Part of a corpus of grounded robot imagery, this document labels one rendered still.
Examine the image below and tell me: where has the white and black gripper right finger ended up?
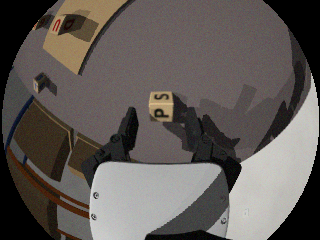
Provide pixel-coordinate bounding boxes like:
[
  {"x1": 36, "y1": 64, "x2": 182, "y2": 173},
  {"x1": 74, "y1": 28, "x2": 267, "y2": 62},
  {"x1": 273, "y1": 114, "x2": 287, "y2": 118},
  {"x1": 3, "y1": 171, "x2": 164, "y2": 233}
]
[{"x1": 185, "y1": 107, "x2": 242, "y2": 193}]

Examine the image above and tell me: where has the tan flat mat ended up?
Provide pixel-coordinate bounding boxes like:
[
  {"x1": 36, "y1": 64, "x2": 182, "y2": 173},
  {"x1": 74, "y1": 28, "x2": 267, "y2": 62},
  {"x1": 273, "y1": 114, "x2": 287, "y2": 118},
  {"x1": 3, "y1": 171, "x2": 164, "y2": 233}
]
[{"x1": 43, "y1": 0, "x2": 129, "y2": 75}]

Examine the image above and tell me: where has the wooden letter block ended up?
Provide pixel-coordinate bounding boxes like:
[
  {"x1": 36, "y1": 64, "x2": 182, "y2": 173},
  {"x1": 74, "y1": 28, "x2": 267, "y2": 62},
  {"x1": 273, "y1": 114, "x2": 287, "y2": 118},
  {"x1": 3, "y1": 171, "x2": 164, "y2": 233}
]
[
  {"x1": 32, "y1": 15, "x2": 49, "y2": 30},
  {"x1": 149, "y1": 92, "x2": 174, "y2": 121},
  {"x1": 50, "y1": 14, "x2": 79, "y2": 36},
  {"x1": 33, "y1": 72, "x2": 46, "y2": 94}
]

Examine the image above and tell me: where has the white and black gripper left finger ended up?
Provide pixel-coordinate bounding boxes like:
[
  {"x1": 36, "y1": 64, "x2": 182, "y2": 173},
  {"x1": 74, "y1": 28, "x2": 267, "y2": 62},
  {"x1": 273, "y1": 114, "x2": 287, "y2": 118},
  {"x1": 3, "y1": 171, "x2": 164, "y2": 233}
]
[{"x1": 81, "y1": 107, "x2": 139, "y2": 189}]

